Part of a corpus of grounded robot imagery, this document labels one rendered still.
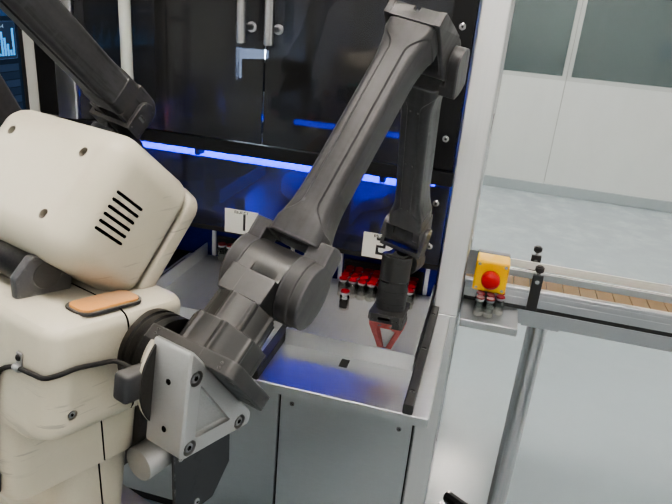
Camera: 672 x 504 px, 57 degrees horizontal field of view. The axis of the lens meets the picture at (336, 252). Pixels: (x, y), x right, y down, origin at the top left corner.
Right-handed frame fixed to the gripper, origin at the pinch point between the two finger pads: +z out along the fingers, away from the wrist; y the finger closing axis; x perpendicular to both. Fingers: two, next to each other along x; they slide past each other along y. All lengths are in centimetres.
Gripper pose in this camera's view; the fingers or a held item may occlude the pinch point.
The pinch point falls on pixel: (383, 351)
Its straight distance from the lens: 122.7
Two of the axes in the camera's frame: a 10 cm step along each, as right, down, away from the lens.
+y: 2.6, -2.1, 9.4
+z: -1.2, 9.6, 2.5
